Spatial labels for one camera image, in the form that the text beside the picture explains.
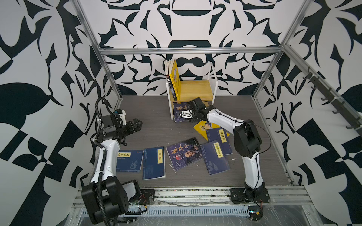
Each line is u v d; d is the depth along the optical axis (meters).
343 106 0.55
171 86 0.81
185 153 0.89
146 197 0.74
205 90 0.97
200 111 0.75
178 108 1.04
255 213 0.71
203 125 1.02
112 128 0.62
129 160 0.85
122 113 0.74
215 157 0.87
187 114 0.85
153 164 0.84
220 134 0.94
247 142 0.55
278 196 0.76
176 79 0.87
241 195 0.74
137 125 0.74
